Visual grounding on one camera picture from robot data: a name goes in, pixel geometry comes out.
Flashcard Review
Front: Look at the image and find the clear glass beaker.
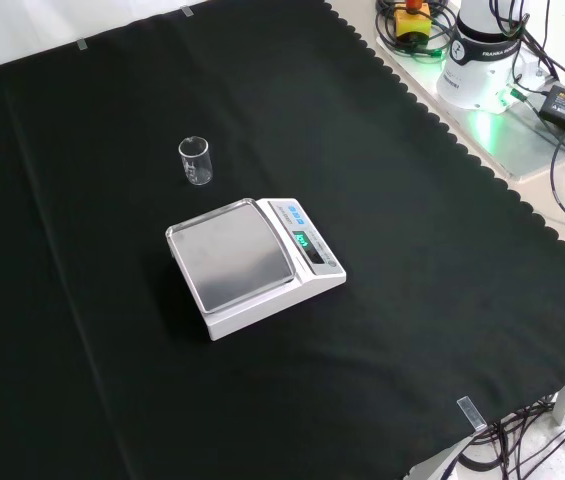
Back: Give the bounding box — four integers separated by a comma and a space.
177, 137, 213, 187

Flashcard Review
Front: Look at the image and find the white electronic balance steel pan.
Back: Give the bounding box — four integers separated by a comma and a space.
165, 197, 348, 342

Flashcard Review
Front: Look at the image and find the black bench cloth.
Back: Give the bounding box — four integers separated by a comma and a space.
0, 0, 565, 480

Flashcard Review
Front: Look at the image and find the pale mounting board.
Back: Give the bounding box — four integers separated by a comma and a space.
374, 33, 565, 182

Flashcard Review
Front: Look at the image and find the yellow stop button box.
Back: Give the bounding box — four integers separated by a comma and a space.
394, 0, 433, 41

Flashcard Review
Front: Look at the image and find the black cable bundle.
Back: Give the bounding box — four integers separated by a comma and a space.
454, 394, 565, 480

